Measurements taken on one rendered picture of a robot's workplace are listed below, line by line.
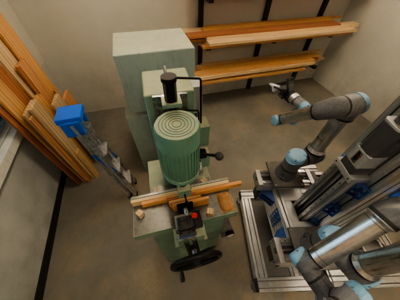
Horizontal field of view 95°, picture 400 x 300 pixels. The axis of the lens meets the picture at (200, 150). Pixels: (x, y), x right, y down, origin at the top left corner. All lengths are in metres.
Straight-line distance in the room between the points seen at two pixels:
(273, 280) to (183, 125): 1.50
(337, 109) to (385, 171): 0.33
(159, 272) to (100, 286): 0.49
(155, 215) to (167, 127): 0.62
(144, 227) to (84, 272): 1.14
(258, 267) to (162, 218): 0.98
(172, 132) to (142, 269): 1.57
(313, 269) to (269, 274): 0.96
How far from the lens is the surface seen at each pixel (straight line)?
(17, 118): 2.05
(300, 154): 1.36
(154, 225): 1.14
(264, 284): 1.82
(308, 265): 0.92
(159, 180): 1.38
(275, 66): 3.41
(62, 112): 1.57
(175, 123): 0.69
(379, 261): 1.05
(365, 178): 1.14
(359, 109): 1.21
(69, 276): 2.26
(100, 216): 2.32
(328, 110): 1.12
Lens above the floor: 1.96
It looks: 50 degrees down
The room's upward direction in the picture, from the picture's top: 2 degrees clockwise
